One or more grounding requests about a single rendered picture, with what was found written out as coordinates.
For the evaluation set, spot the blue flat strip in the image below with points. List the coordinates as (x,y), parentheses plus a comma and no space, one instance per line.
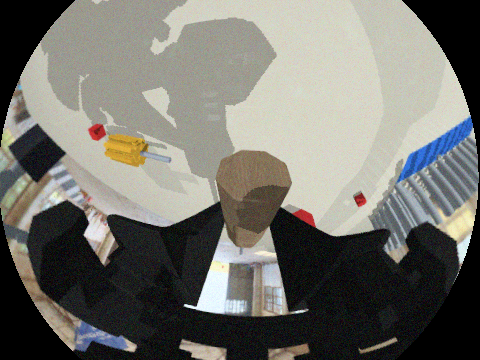
(425,156)

